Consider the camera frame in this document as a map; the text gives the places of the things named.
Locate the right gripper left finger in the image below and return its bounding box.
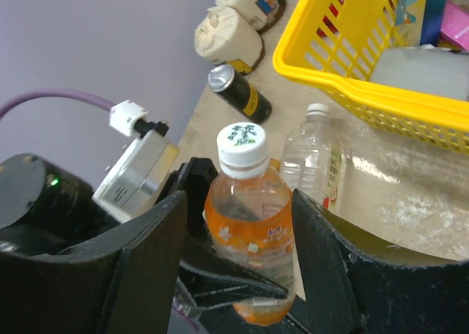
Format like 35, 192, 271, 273
1, 191, 187, 333

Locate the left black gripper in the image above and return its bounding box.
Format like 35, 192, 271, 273
157, 157, 289, 318

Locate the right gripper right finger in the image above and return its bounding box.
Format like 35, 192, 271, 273
292, 191, 468, 333

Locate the orange label tea bottle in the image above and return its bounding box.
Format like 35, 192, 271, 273
204, 122, 296, 326

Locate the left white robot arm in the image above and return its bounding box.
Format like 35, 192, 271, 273
1, 154, 292, 316

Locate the small orange juice bottle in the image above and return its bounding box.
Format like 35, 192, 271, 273
270, 158, 281, 172

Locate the clear empty water bottle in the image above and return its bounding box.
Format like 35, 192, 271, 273
280, 103, 346, 215

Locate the black drink can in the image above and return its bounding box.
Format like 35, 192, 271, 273
207, 64, 273, 125

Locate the front toilet paper roll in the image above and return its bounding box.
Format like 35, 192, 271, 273
194, 6, 265, 75

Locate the toilet paper roll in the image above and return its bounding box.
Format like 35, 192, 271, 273
215, 0, 287, 34
194, 6, 265, 75

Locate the yellow plastic basket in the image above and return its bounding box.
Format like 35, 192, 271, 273
273, 0, 468, 154

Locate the rear toilet paper roll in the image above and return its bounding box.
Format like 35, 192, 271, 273
215, 0, 287, 34

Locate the purple pack in basket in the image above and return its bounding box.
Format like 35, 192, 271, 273
438, 1, 468, 51

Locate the blue RIO box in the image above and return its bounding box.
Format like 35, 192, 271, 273
393, 0, 446, 47

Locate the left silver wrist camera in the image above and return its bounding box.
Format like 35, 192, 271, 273
92, 130, 180, 223

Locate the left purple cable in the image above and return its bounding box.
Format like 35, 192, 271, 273
0, 88, 149, 137

